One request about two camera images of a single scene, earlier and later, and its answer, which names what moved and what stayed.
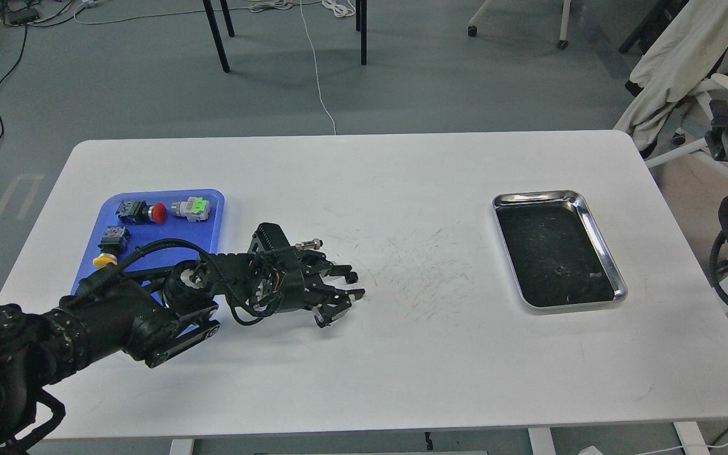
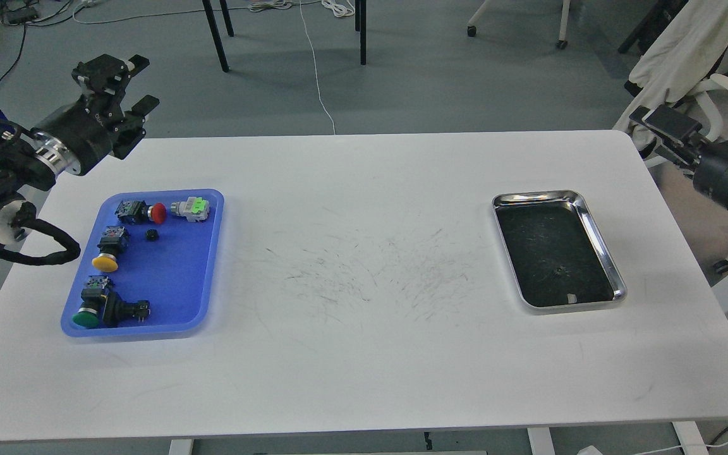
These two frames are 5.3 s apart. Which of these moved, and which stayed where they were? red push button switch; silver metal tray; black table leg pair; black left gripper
Moved: black left gripper
Stayed: silver metal tray; red push button switch; black table leg pair
